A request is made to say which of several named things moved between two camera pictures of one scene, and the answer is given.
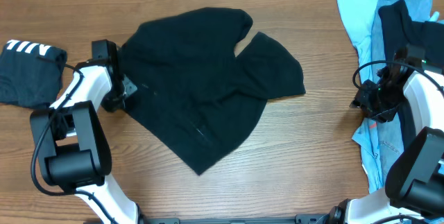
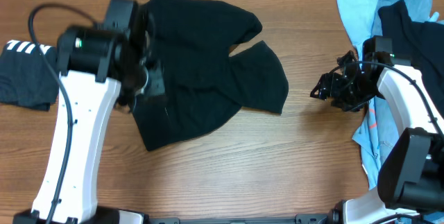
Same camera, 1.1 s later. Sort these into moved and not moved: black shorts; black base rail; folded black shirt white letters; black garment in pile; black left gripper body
Moved: black shorts; black left gripper body
Not moved: black base rail; black garment in pile; folded black shirt white letters
